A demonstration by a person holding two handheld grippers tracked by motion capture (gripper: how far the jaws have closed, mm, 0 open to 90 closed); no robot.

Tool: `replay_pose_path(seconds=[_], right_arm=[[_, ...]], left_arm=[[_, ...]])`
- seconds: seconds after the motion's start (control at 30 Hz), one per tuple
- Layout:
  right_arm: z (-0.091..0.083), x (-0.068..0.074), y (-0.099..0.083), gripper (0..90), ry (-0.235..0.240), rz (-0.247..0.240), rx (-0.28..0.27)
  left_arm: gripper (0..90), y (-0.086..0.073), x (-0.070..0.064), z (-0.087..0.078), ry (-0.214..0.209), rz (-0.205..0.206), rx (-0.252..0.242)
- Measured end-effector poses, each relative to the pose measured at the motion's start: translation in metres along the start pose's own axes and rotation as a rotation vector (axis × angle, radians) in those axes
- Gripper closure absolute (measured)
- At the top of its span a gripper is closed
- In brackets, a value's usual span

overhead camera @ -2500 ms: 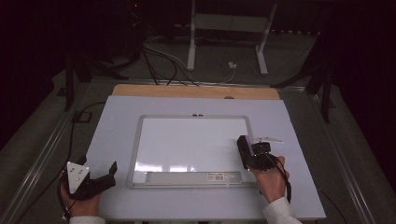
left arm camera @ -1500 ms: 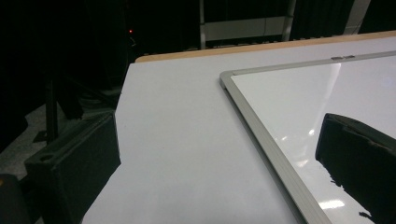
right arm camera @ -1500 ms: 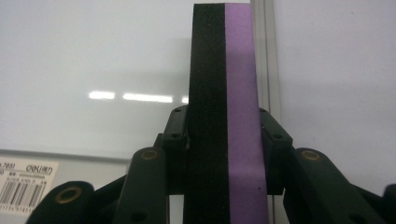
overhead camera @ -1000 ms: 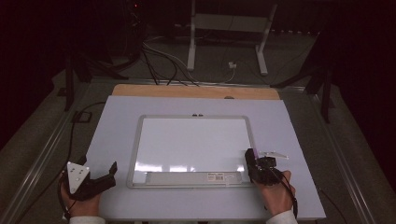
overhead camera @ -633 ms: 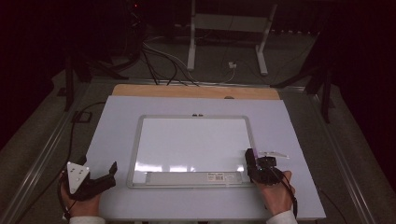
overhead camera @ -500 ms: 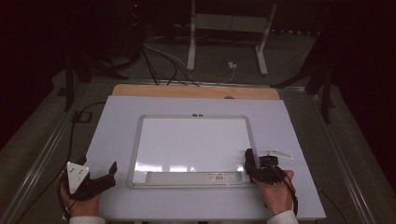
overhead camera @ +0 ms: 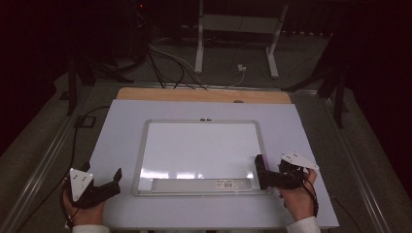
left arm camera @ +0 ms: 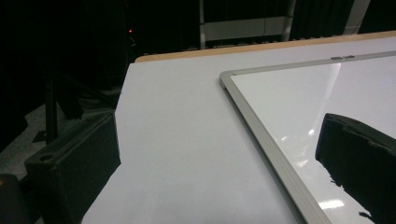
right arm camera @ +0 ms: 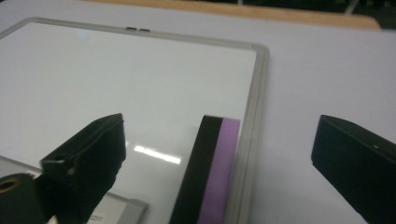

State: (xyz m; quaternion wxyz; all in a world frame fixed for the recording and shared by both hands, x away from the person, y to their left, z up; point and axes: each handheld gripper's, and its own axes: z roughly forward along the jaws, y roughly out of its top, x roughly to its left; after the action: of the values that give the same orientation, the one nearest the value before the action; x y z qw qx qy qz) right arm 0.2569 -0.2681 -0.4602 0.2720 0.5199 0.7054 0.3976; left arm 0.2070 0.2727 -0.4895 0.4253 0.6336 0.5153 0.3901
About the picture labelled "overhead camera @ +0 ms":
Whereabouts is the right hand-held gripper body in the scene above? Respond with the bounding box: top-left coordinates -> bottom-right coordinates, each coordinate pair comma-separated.
273,151 -> 320,190

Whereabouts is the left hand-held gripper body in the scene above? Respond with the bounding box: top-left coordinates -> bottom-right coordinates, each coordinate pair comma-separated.
69,168 -> 122,210

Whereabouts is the black whiteboard eraser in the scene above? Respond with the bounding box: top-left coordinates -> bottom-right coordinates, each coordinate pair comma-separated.
254,153 -> 270,190

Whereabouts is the person's left hand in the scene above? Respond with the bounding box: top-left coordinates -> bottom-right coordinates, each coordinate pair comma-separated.
62,183 -> 105,226

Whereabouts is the person's right hand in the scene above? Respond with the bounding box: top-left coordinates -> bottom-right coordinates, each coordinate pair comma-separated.
277,168 -> 319,221

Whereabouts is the black square floor plate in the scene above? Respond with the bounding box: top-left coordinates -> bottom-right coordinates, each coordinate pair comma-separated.
75,115 -> 97,128

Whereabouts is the large white board sheet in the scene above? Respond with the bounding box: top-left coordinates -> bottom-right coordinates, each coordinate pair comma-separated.
83,99 -> 340,231

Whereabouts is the silver framed whiteboard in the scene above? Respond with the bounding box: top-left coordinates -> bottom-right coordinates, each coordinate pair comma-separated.
130,118 -> 275,198

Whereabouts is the black stand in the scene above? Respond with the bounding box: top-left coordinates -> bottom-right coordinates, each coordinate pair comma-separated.
281,32 -> 350,129
66,56 -> 134,117

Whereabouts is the dark equipment with red light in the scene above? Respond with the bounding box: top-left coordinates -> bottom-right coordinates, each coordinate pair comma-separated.
127,0 -> 155,67

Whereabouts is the grey metal stand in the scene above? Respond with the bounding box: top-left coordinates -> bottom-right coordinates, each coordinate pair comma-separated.
193,0 -> 290,80

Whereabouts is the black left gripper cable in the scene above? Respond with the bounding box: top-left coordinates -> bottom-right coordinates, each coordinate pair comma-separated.
59,179 -> 76,229

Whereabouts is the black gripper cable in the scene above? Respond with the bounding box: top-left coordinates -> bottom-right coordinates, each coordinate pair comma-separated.
59,179 -> 76,229
302,179 -> 321,217

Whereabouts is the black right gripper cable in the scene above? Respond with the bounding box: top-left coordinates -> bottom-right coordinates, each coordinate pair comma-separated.
302,179 -> 321,217

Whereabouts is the thin black floor cable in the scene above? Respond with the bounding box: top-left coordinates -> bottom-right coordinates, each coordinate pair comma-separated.
329,193 -> 362,233

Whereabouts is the bundle of black cables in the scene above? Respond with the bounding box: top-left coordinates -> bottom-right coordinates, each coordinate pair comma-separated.
147,48 -> 208,90

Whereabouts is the white floor cable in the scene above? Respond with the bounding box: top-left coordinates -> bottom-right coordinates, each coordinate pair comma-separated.
149,43 -> 246,89

